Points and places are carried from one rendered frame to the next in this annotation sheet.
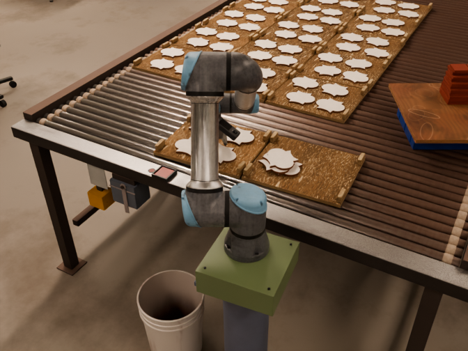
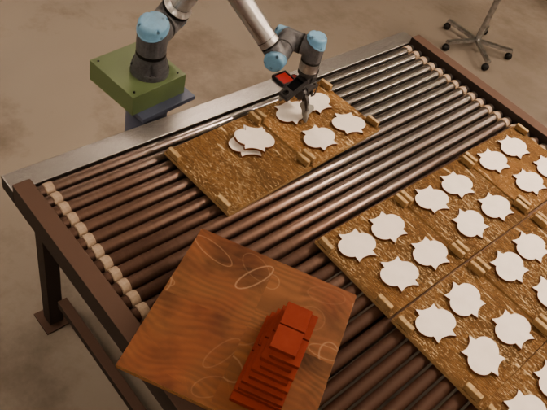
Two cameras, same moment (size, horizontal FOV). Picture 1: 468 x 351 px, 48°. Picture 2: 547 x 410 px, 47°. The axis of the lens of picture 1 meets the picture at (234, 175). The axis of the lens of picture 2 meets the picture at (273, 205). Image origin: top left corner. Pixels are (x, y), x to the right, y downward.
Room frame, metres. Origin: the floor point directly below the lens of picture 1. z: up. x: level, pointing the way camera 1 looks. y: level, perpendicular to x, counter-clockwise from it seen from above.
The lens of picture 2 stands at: (2.11, -1.91, 2.48)
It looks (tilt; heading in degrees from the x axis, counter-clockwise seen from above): 46 degrees down; 97
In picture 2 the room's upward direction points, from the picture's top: 17 degrees clockwise
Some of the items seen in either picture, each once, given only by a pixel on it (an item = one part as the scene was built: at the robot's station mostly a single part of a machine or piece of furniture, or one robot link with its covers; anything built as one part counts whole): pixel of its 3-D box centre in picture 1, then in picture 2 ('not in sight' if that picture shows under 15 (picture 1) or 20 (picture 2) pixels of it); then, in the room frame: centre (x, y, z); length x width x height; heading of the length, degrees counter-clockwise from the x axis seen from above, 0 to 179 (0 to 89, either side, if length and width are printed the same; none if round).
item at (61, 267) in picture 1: (56, 207); not in sight; (2.12, 0.93, 0.43); 0.12 x 0.12 x 0.85; 60
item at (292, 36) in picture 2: (214, 103); (287, 41); (1.76, 0.07, 1.24); 0.11 x 0.11 x 0.08; 0
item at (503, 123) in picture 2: (275, 115); (367, 201); (2.25, -0.21, 0.90); 1.95 x 0.05 x 0.05; 60
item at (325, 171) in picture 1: (304, 168); (239, 161); (1.76, -0.29, 0.93); 0.41 x 0.35 x 0.02; 63
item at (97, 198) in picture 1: (98, 183); not in sight; (1.92, 0.62, 0.74); 0.09 x 0.08 x 0.24; 60
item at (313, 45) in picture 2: not in sight; (313, 47); (1.85, 0.09, 1.24); 0.09 x 0.08 x 0.11; 0
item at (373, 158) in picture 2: (261, 129); (339, 175); (2.12, -0.13, 0.90); 1.95 x 0.05 x 0.05; 60
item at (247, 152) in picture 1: (214, 144); (316, 122); (1.95, 0.08, 0.93); 0.41 x 0.35 x 0.02; 63
